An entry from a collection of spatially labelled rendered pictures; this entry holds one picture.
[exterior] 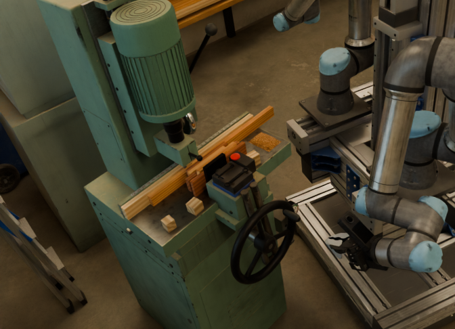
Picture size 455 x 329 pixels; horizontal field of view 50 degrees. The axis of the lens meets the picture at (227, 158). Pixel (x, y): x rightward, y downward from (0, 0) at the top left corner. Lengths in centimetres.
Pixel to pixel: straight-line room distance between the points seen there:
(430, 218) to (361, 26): 89
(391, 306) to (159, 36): 139
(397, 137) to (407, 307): 99
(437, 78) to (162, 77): 69
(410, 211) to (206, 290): 79
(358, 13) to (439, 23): 38
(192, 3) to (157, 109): 242
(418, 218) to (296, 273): 125
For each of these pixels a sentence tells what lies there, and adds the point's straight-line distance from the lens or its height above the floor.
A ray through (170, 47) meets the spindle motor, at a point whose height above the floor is 142.
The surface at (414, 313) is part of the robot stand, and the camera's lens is 211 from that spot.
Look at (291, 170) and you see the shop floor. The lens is 298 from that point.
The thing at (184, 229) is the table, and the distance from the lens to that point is 152.
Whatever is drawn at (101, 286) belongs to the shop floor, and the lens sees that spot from 268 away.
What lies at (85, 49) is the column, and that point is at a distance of 151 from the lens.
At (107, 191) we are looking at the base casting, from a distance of 190.
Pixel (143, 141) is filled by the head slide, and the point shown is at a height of 107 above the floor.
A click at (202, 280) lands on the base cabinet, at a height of 63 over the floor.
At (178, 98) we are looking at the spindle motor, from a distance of 141.
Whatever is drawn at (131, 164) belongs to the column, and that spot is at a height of 94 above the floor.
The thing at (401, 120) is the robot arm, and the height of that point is 124.
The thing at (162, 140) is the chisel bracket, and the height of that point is 107.
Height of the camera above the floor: 199
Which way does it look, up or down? 39 degrees down
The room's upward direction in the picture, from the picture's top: 12 degrees counter-clockwise
